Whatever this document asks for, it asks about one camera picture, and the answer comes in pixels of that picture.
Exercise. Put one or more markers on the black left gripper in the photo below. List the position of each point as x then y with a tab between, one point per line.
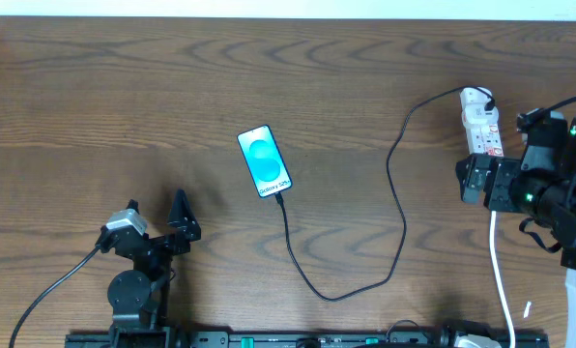
158	243

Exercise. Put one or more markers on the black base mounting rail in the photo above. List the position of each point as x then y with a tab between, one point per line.
398	338

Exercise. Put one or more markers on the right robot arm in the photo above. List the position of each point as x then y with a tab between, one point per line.
540	185

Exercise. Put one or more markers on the blue Galaxy S25+ smartphone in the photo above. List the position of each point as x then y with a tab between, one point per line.
264	161

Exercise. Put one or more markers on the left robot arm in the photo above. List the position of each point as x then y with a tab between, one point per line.
139	296

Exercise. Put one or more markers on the white power strip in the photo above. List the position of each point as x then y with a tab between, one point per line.
482	130

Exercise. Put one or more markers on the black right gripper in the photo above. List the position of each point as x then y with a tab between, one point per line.
494	183

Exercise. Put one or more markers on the white USB charger adapter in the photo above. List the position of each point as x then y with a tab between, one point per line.
474	99

